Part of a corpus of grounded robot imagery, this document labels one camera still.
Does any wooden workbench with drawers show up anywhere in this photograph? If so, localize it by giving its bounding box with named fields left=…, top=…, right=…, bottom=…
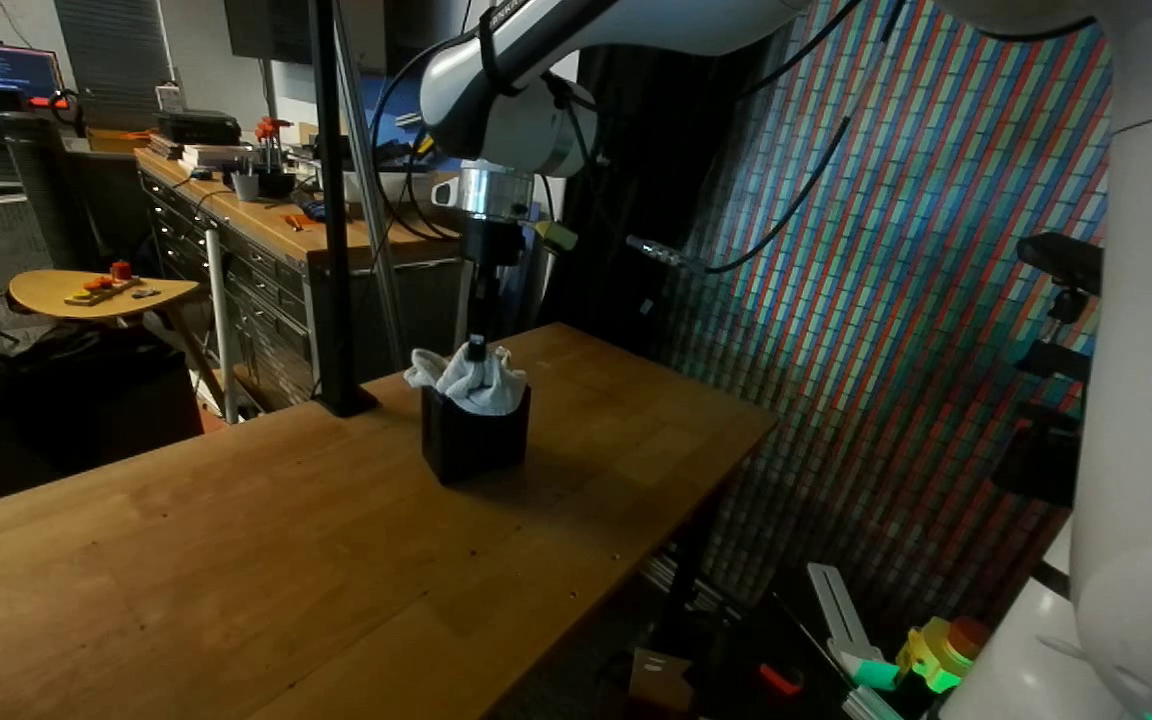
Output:
left=136, top=149, right=461, bottom=411

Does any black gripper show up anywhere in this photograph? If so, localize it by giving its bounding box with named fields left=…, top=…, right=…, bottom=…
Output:
left=432, top=161, right=551, bottom=340

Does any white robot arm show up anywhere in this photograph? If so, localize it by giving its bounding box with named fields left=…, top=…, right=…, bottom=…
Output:
left=420, top=0, right=1152, bottom=720

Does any black storage crate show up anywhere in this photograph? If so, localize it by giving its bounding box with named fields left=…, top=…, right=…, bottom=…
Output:
left=0, top=323, right=201, bottom=474

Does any light grey towel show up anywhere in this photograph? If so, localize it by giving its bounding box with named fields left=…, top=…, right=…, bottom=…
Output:
left=402, top=337, right=529, bottom=418

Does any black vertical post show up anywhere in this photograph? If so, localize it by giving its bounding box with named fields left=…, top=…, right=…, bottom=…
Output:
left=307, top=0, right=372, bottom=418

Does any black perforated box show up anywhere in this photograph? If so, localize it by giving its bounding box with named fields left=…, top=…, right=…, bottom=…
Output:
left=420, top=389, right=531, bottom=484

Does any round wooden stool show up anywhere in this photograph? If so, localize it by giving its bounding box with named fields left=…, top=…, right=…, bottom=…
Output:
left=6, top=270, right=201, bottom=323

